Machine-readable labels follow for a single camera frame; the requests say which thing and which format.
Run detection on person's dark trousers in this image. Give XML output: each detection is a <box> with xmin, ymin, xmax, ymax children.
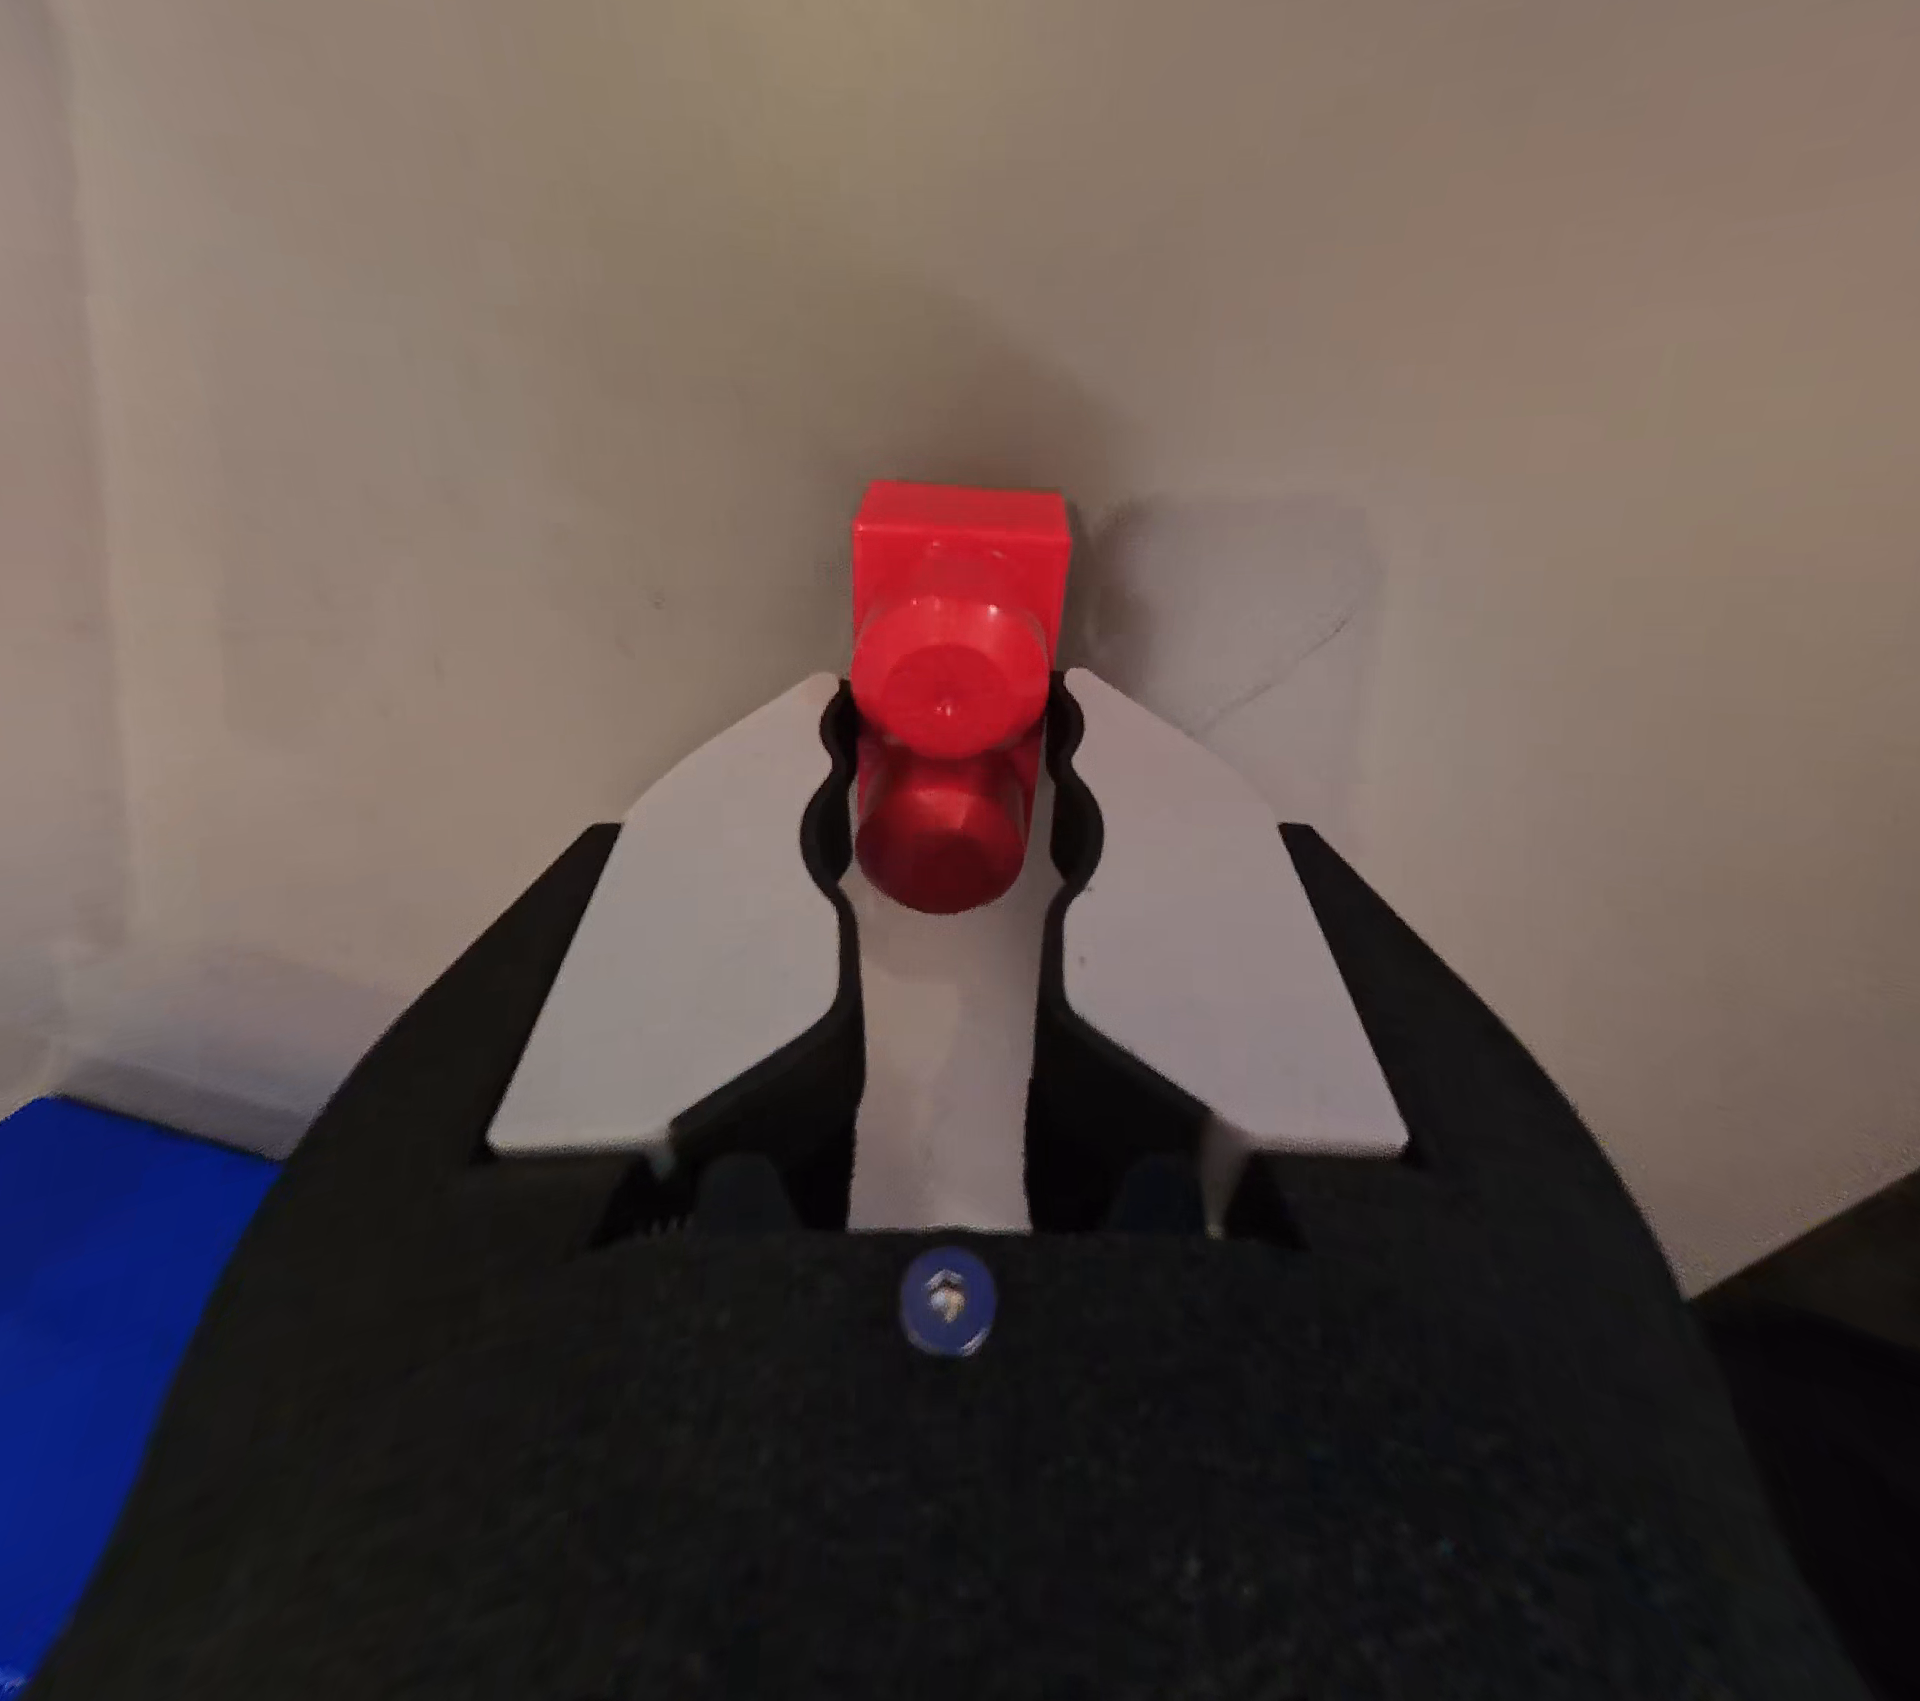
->
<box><xmin>1678</xmin><ymin>1168</ymin><xmax>1920</xmax><ymax>1701</ymax></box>

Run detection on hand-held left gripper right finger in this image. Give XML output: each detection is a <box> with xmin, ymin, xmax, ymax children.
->
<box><xmin>1027</xmin><ymin>669</ymin><xmax>1412</xmax><ymax>1234</ymax></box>

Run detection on blue plastic bin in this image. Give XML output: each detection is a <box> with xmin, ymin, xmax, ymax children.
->
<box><xmin>0</xmin><ymin>1092</ymin><xmax>291</xmax><ymax>1689</ymax></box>

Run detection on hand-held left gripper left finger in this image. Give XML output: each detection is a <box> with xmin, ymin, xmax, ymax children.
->
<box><xmin>489</xmin><ymin>669</ymin><xmax>873</xmax><ymax>1227</ymax></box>

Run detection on grey desk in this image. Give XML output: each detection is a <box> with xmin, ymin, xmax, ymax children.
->
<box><xmin>0</xmin><ymin>0</ymin><xmax>1920</xmax><ymax>1300</ymax></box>

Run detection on red two-stud toy block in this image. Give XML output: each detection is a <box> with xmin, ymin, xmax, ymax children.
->
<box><xmin>845</xmin><ymin>474</ymin><xmax>1076</xmax><ymax>916</ymax></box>

